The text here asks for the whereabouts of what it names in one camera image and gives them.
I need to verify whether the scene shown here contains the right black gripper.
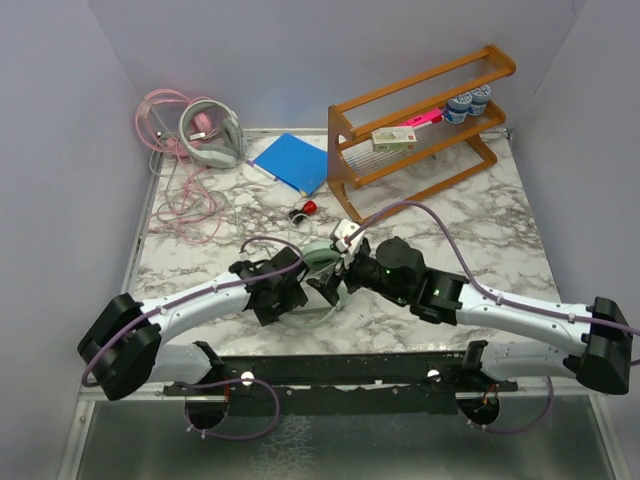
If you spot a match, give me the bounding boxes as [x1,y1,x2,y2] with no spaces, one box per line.
[307,245,411,307]

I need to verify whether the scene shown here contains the mint green headphones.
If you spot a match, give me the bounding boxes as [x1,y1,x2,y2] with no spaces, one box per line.
[281,240,351,329]

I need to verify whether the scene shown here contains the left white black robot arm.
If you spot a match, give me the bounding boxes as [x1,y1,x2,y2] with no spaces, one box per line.
[77,246,309,400]

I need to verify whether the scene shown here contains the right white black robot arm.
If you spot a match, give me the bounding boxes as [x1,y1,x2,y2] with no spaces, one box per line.
[308,237,633,395]

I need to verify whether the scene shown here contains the pink grey headphones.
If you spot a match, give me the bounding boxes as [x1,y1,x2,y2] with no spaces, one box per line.
[165,97,246,169]

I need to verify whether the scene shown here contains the blue notebook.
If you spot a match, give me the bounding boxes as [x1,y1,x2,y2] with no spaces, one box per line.
[250,133,328,197]

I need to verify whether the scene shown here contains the wooden three-tier rack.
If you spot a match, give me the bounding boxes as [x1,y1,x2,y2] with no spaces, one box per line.
[327,45,516,221]

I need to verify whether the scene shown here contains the white green red box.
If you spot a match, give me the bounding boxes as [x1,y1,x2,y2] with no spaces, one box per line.
[371,125,417,152]

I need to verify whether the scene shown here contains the pink marker pen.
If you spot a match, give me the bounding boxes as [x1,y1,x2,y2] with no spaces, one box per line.
[403,108,442,128]

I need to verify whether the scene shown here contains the blue white jar left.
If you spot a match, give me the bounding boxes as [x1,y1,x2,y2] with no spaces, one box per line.
[443,92,472,124]

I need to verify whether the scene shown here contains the blue white jar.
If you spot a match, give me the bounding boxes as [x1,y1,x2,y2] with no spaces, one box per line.
[443,92,472,124]
[467,84,492,116]

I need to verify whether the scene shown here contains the blue white jar right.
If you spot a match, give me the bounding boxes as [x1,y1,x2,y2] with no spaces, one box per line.
[467,84,492,116]

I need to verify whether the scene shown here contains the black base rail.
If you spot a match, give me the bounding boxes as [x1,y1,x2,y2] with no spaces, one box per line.
[164,349,521,417]

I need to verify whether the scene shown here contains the pink headphone cable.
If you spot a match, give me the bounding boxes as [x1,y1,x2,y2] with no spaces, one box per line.
[133,87,226,246]

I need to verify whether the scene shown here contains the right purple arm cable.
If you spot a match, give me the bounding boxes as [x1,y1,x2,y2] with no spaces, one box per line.
[349,200,640,435]

